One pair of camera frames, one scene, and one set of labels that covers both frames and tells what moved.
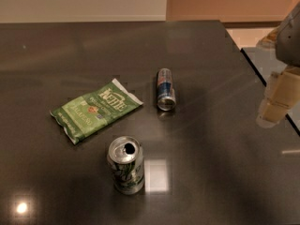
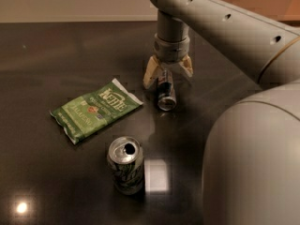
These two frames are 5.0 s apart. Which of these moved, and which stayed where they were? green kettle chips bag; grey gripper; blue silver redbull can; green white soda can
Moved: grey gripper
Stayed: green kettle chips bag; blue silver redbull can; green white soda can
